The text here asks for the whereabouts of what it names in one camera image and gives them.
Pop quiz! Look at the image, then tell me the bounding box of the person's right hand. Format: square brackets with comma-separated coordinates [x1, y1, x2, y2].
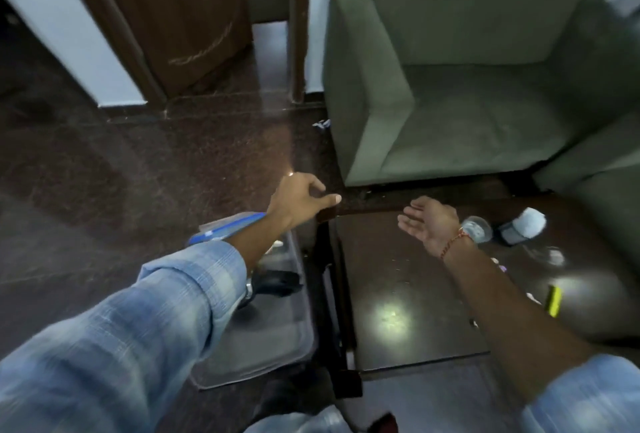
[397, 196, 463, 258]

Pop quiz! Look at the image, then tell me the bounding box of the person's left hand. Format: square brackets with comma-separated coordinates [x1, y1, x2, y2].
[266, 172, 343, 234]

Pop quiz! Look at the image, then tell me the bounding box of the clear drinking glass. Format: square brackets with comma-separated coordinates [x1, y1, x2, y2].
[459, 216, 493, 244]

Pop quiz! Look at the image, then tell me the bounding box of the black mesh holder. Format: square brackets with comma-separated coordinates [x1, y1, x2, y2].
[497, 220, 526, 247]

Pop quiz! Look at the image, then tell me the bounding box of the clear zip bag blue seal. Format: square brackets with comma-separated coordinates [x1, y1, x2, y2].
[187, 211, 269, 248]

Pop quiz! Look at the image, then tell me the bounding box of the steel electric kettle black handle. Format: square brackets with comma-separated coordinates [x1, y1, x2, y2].
[235, 267, 303, 311]

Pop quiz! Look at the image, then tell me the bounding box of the white paper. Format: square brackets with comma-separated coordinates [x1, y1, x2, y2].
[509, 207, 547, 241]

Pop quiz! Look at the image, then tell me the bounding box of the small clear glass object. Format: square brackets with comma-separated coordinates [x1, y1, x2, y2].
[522, 245, 567, 268]

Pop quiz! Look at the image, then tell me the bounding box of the clear plastic tray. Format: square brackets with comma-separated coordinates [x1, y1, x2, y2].
[187, 212, 319, 391]

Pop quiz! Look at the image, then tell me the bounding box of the yellow plastic stick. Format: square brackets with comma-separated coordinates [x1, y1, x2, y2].
[546, 285, 563, 318]

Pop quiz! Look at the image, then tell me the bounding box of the person's right forearm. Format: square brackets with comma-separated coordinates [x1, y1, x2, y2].
[442, 242, 596, 404]

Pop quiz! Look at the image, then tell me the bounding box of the person's left forearm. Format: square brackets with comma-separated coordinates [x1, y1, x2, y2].
[225, 212, 291, 274]

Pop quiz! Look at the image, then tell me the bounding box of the dark wooden coffee table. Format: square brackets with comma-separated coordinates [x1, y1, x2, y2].
[329, 195, 640, 374]

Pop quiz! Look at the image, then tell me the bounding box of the wide green fabric sofa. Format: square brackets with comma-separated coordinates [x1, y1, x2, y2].
[322, 0, 640, 188]

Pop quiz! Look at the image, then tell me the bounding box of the dark wooden stool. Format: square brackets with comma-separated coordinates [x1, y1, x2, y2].
[249, 220, 363, 398]

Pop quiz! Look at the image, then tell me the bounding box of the green fabric armchair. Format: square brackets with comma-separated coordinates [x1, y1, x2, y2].
[532, 112, 640, 268]

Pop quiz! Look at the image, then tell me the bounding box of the red slipper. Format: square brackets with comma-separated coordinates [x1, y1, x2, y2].
[367, 412, 399, 433]

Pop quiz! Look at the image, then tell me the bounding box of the blue checked shirt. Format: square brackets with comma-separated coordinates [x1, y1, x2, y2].
[0, 240, 640, 433]

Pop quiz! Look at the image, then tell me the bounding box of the orange thread bracelet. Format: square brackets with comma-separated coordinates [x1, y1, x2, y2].
[439, 228, 473, 261]

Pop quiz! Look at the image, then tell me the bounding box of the brown door frame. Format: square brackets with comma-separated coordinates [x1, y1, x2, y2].
[287, 0, 312, 104]

